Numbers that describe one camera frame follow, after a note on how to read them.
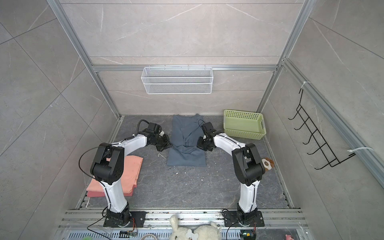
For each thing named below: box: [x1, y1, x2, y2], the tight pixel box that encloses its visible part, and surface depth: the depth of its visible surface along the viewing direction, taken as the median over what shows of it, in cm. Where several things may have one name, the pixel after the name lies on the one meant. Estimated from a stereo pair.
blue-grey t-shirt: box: [167, 113, 206, 167], surface depth 100 cm
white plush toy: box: [169, 214, 222, 240], surface depth 64 cm
